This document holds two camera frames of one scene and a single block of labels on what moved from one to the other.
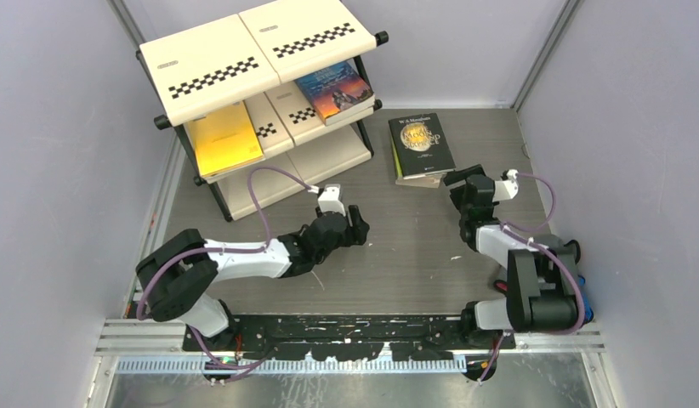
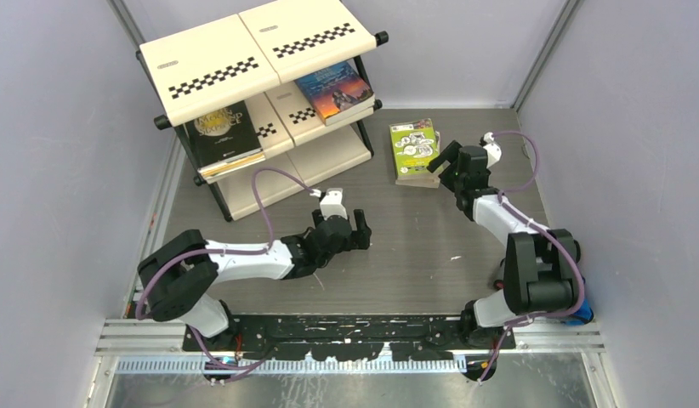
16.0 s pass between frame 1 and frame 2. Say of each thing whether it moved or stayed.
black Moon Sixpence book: moved
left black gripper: stayed
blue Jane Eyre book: stayed
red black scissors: stayed
